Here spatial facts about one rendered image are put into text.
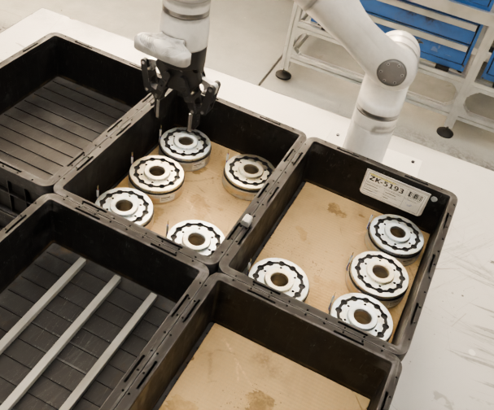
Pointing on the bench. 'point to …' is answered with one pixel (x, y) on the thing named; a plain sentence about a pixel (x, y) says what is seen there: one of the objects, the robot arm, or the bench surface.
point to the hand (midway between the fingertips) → (177, 115)
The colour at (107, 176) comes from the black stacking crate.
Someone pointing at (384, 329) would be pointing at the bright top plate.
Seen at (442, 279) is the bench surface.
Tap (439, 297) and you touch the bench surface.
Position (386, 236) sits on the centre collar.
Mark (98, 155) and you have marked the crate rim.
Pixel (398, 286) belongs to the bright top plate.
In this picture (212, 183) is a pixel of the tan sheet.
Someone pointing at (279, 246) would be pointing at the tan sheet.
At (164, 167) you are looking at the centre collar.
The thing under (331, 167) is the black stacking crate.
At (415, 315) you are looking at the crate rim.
